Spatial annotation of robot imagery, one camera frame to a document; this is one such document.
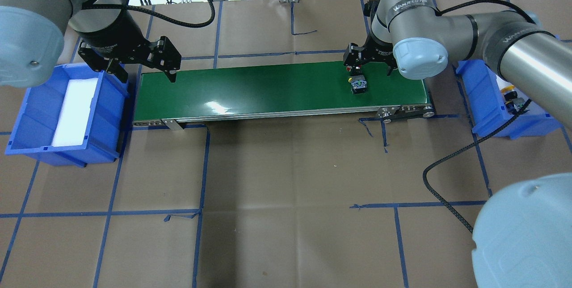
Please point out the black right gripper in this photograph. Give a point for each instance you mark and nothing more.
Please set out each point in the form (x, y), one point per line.
(378, 51)

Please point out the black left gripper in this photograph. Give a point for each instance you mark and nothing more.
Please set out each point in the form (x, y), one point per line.
(117, 28)

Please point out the red push button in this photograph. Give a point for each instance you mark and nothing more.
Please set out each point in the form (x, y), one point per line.
(358, 84)

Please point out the yellow push button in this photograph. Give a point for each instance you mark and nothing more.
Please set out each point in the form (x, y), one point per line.
(513, 102)

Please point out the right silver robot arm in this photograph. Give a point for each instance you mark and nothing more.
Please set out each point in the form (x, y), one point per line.
(522, 234)

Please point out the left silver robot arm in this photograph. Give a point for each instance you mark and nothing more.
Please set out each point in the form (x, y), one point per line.
(33, 38)

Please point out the green conveyor belt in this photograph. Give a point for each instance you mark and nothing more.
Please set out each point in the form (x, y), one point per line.
(287, 90)

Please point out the left blue plastic bin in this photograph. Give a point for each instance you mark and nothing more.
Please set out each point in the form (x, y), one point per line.
(39, 113)

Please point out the blue plastic bin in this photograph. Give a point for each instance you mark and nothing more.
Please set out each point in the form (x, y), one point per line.
(39, 113)
(494, 101)

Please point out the white foam pad left bin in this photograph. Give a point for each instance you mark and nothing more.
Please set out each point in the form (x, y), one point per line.
(76, 108)

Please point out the right blue plastic bin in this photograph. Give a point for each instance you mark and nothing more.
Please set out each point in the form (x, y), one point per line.
(494, 101)

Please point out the brown paper table cover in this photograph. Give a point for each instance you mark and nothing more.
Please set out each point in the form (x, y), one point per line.
(315, 201)

